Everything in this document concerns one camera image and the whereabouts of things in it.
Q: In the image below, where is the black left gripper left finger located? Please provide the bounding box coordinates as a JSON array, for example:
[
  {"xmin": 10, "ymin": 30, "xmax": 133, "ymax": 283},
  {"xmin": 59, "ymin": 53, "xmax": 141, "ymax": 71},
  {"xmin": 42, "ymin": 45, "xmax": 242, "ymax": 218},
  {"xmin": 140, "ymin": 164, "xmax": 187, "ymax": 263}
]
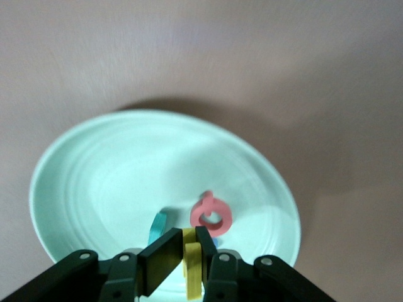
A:
[{"xmin": 0, "ymin": 226, "xmax": 185, "ymax": 302}]

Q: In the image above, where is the green plate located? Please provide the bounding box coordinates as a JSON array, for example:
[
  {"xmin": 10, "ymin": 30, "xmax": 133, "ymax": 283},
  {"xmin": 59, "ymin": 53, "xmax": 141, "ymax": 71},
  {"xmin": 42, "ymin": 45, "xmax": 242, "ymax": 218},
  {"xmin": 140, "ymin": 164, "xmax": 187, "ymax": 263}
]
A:
[{"xmin": 28, "ymin": 109, "xmax": 302, "ymax": 302}]

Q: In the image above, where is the red foam letter Q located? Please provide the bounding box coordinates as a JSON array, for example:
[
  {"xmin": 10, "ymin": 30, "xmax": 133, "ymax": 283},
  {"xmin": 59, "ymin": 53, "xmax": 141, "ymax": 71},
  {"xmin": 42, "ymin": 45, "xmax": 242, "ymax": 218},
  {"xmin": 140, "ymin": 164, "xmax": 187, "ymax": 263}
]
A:
[{"xmin": 190, "ymin": 190, "xmax": 234, "ymax": 238}]

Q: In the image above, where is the brown table cover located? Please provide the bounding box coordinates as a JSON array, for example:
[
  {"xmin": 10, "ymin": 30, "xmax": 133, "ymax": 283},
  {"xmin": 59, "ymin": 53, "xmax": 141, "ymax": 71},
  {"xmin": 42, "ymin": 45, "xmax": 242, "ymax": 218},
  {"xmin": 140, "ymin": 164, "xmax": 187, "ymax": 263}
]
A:
[{"xmin": 0, "ymin": 0, "xmax": 403, "ymax": 302}]

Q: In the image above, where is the yellow foam letter H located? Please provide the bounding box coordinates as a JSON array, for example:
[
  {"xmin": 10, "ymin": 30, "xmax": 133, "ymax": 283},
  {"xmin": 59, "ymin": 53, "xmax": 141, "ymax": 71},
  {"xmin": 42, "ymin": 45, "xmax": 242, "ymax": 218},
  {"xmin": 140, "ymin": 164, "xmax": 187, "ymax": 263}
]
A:
[{"xmin": 181, "ymin": 228, "xmax": 203, "ymax": 301}]

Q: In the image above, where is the teal foam letter R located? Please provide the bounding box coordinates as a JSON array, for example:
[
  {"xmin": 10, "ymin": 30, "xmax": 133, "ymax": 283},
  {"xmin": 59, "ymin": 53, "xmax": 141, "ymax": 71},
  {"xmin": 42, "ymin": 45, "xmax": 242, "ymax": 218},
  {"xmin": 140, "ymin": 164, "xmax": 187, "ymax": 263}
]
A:
[{"xmin": 147, "ymin": 211, "xmax": 169, "ymax": 245}]

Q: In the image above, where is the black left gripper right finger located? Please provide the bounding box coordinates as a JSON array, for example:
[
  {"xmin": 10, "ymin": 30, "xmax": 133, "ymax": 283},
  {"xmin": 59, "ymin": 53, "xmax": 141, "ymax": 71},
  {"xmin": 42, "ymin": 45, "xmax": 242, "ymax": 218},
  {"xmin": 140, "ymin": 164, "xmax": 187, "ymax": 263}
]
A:
[{"xmin": 195, "ymin": 225, "xmax": 338, "ymax": 302}]

